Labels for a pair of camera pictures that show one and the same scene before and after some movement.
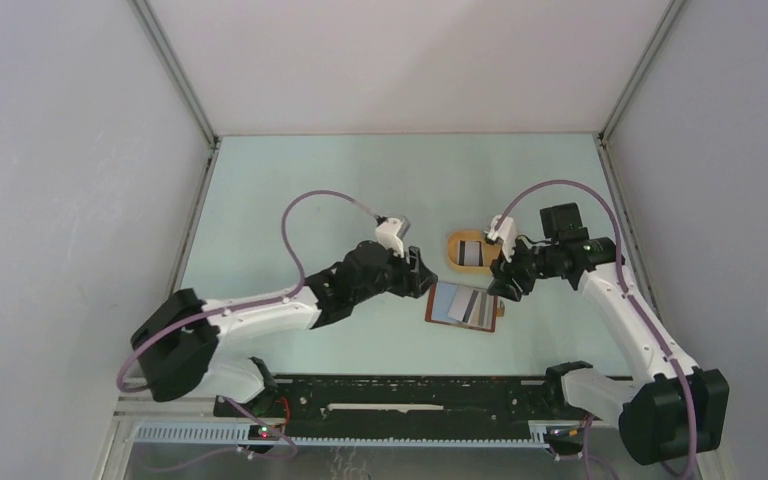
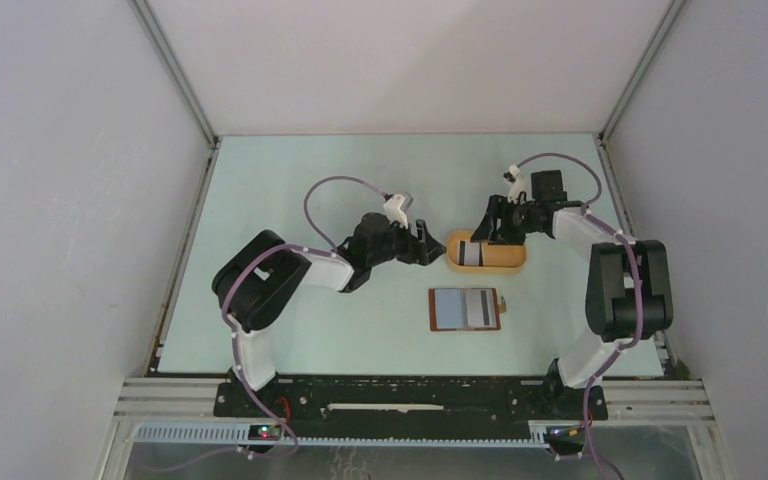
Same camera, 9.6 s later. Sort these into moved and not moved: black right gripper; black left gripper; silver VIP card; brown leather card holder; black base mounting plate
Moved: black right gripper; black left gripper; brown leather card holder
Not moved: silver VIP card; black base mounting plate
